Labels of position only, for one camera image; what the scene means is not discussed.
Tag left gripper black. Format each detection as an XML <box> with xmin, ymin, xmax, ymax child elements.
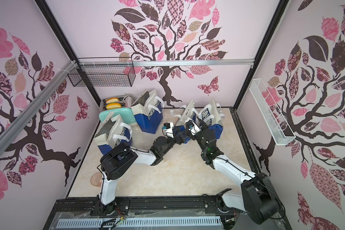
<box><xmin>160</xmin><ymin>126</ymin><xmax>185</xmax><ymax>156</ymax></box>

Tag takeout bag blue beige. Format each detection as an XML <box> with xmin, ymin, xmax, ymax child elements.
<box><xmin>94</xmin><ymin>112</ymin><xmax>132</xmax><ymax>155</ymax></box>
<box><xmin>170</xmin><ymin>100</ymin><xmax>198</xmax><ymax>134</ymax></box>
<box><xmin>198</xmin><ymin>98</ymin><xmax>225</xmax><ymax>139</ymax></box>

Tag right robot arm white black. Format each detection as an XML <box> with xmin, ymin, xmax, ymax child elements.
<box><xmin>187</xmin><ymin>125</ymin><xmax>286</xmax><ymax>224</ymax></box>

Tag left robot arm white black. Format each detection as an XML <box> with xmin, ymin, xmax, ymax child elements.
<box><xmin>97</xmin><ymin>135</ymin><xmax>185</xmax><ymax>215</ymax></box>

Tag mint green toaster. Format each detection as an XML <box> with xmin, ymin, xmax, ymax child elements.
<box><xmin>99</xmin><ymin>94</ymin><xmax>137</xmax><ymax>126</ymax></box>

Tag front bread slice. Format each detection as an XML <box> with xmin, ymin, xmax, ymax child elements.
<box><xmin>105</xmin><ymin>103</ymin><xmax>122</xmax><ymax>110</ymax></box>

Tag bread slice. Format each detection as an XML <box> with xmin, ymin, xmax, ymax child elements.
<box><xmin>105</xmin><ymin>103</ymin><xmax>122</xmax><ymax>110</ymax></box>
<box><xmin>104</xmin><ymin>97</ymin><xmax>119</xmax><ymax>104</ymax></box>

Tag rear bread slice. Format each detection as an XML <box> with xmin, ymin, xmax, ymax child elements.
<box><xmin>104</xmin><ymin>97</ymin><xmax>119</xmax><ymax>104</ymax></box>

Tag small jar with dark lid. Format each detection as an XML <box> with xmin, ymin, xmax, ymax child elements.
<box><xmin>90</xmin><ymin>172</ymin><xmax>103</xmax><ymax>187</ymax></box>

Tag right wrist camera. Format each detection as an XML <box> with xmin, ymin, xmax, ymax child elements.
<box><xmin>186</xmin><ymin>120</ymin><xmax>201</xmax><ymax>136</ymax></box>

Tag white wire shelf basket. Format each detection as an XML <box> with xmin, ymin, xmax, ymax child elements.
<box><xmin>249</xmin><ymin>79</ymin><xmax>296</xmax><ymax>146</ymax></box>

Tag white slotted cable duct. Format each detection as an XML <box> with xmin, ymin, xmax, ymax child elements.
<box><xmin>55</xmin><ymin>216</ymin><xmax>222</xmax><ymax>230</ymax></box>

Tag black wire basket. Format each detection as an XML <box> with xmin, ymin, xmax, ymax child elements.
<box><xmin>67</xmin><ymin>57</ymin><xmax>136</xmax><ymax>87</ymax></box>

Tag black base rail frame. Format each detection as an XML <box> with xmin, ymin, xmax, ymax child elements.
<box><xmin>43</xmin><ymin>195</ymin><xmax>291</xmax><ymax>230</ymax></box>

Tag aluminium rail left wall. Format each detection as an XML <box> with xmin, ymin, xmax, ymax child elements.
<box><xmin>0</xmin><ymin>60</ymin><xmax>76</xmax><ymax>156</ymax></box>

